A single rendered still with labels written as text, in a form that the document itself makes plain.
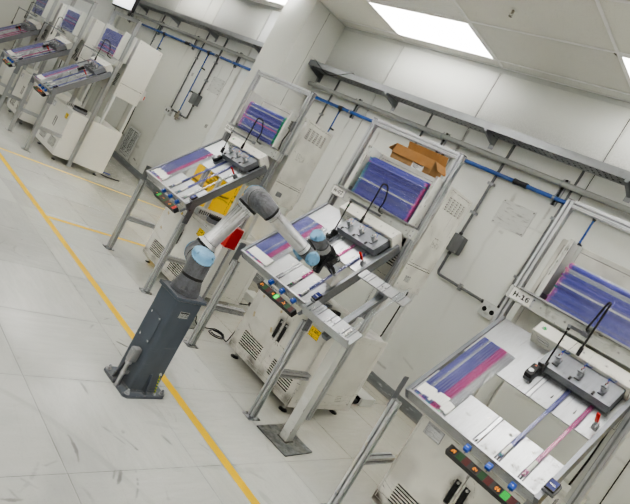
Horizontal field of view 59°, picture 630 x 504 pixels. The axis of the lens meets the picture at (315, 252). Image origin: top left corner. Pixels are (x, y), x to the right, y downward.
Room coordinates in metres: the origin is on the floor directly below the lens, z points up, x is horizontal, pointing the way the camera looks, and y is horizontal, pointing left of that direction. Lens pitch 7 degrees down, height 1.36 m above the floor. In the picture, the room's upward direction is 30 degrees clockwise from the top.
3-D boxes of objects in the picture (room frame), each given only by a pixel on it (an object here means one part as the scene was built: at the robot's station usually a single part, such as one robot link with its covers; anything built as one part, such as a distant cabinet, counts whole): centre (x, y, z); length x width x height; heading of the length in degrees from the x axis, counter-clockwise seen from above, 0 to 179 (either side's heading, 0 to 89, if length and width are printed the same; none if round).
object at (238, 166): (4.50, 0.93, 0.66); 1.01 x 0.73 x 1.31; 139
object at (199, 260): (2.65, 0.47, 0.72); 0.13 x 0.12 x 0.14; 24
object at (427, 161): (3.86, -0.35, 1.82); 0.68 x 0.30 x 0.20; 49
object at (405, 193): (3.56, -0.23, 1.52); 0.51 x 0.13 x 0.27; 49
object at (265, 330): (3.69, -0.27, 0.31); 0.70 x 0.65 x 0.62; 49
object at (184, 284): (2.64, 0.46, 0.60); 0.15 x 0.15 x 0.10
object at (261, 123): (4.66, 0.81, 0.95); 1.35 x 0.82 x 1.90; 139
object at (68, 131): (6.77, 3.28, 0.95); 1.36 x 0.82 x 1.90; 139
